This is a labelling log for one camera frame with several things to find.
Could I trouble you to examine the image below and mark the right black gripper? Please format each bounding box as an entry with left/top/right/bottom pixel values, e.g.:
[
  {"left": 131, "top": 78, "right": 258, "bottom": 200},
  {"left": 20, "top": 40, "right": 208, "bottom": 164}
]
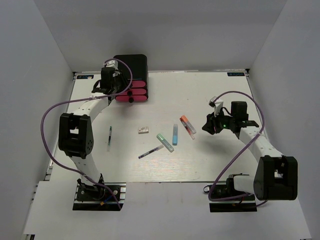
[{"left": 202, "top": 106, "right": 236, "bottom": 135}]

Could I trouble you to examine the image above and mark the pink drawer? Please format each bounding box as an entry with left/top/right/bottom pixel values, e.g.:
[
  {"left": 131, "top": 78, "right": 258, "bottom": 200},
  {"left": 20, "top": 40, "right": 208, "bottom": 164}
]
[
  {"left": 129, "top": 79, "right": 147, "bottom": 89},
  {"left": 115, "top": 95, "right": 148, "bottom": 103},
  {"left": 120, "top": 88, "right": 147, "bottom": 97}
]

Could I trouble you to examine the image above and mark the red gel pen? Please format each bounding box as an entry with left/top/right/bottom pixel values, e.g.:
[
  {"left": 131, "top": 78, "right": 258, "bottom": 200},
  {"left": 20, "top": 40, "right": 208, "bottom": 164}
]
[{"left": 179, "top": 118, "right": 195, "bottom": 140}]

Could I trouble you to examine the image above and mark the orange highlighter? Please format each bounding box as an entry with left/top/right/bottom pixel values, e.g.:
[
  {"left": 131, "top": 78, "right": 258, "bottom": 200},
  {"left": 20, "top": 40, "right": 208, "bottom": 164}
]
[{"left": 181, "top": 115, "right": 197, "bottom": 134}]

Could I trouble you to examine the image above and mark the blue highlighter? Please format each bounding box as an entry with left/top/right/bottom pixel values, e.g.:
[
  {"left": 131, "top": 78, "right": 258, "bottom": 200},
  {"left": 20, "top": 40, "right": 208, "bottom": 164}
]
[{"left": 172, "top": 123, "right": 178, "bottom": 146}]

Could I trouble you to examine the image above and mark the green highlighter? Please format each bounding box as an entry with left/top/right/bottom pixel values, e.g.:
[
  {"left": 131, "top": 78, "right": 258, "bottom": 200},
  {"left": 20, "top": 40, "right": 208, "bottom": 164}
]
[{"left": 156, "top": 133, "right": 174, "bottom": 153}]

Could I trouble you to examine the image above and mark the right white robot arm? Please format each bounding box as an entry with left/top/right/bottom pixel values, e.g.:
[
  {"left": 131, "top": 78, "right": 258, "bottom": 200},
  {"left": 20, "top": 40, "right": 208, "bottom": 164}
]
[{"left": 202, "top": 99, "right": 298, "bottom": 201}]

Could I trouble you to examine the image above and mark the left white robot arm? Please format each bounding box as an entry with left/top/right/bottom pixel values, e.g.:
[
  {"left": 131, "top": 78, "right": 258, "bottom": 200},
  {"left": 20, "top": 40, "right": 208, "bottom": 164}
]
[{"left": 58, "top": 67, "right": 133, "bottom": 200}]

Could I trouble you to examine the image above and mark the black drawer cabinet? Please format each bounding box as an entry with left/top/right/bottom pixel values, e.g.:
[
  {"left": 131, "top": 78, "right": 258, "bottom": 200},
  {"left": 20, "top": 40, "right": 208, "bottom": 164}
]
[{"left": 114, "top": 54, "right": 149, "bottom": 99}]

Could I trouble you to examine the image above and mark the purple gel pen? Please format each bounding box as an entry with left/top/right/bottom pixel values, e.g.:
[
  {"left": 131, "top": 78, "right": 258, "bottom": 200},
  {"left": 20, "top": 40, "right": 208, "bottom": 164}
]
[{"left": 138, "top": 144, "right": 164, "bottom": 159}]

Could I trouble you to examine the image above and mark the white eraser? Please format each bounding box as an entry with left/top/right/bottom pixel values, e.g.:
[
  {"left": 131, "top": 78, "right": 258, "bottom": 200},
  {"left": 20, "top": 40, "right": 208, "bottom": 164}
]
[{"left": 138, "top": 126, "right": 149, "bottom": 134}]

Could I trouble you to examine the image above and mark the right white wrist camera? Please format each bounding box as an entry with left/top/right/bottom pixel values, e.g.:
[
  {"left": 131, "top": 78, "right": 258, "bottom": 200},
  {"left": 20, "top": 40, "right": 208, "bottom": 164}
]
[{"left": 208, "top": 96, "right": 224, "bottom": 115}]

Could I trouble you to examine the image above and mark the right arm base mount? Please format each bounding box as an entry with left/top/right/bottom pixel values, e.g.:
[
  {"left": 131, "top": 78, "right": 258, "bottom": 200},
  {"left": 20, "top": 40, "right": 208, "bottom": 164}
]
[{"left": 203, "top": 173, "right": 257, "bottom": 213}]

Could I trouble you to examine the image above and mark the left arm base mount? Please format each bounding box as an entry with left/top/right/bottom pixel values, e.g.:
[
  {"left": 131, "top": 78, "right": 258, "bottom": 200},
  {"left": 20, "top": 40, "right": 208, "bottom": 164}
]
[{"left": 72, "top": 183, "right": 127, "bottom": 212}]

